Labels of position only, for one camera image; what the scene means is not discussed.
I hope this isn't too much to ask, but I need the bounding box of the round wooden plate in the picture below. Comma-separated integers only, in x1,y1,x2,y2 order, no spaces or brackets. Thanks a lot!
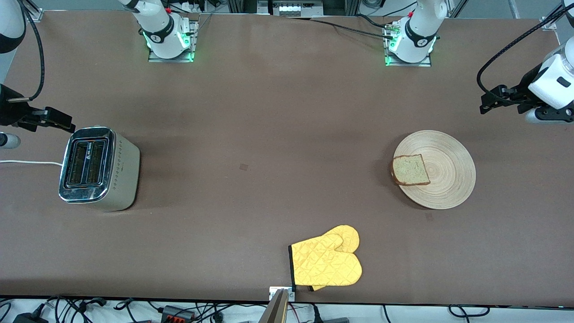
393,130,476,210

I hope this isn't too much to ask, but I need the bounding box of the brown bread slice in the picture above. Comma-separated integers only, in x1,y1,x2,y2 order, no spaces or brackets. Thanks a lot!
391,154,431,186

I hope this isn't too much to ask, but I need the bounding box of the silver two-slot toaster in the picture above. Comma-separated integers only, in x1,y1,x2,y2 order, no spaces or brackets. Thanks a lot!
58,127,141,212

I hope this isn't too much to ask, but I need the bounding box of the white power strip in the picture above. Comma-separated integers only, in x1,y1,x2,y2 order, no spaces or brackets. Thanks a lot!
179,1,211,13

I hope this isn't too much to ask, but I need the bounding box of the yellow quilted oven mitt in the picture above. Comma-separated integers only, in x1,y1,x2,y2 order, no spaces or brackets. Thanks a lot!
309,225,360,292
288,233,363,288

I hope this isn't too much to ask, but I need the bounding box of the red black connector block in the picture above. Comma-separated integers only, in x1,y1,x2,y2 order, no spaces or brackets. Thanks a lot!
161,305,196,323

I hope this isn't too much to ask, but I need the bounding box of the black floor plug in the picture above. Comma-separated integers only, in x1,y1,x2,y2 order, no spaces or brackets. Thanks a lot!
309,305,350,323

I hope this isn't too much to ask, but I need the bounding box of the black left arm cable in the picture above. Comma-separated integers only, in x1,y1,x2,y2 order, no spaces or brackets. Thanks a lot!
476,4,574,97

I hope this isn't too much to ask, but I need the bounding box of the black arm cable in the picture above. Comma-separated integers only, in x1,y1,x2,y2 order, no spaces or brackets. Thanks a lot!
476,4,574,97
18,0,45,103

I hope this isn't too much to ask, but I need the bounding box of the white toaster power cord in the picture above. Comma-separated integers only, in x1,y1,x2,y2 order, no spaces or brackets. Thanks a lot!
0,159,63,166

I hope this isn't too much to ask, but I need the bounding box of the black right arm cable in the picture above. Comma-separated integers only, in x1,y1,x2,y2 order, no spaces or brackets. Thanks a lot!
18,0,45,103

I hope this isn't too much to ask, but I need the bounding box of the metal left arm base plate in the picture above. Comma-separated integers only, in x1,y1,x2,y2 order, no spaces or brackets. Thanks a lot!
384,22,432,67

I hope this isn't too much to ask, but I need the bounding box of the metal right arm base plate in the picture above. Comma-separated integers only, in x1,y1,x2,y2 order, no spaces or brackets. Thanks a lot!
148,20,198,63

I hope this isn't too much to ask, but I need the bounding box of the black cable on table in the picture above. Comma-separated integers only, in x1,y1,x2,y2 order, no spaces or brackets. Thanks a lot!
287,17,397,39

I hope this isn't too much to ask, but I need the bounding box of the black looped floor cable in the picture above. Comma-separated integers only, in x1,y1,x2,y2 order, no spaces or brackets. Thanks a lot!
448,305,490,318

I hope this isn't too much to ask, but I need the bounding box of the aluminium frame rack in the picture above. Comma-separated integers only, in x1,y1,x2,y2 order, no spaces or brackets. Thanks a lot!
228,0,359,17

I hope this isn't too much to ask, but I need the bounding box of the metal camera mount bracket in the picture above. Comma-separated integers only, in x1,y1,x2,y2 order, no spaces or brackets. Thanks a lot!
269,287,296,302

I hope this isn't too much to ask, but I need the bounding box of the camera support post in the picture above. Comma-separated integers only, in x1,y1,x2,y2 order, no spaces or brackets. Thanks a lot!
258,289,290,323

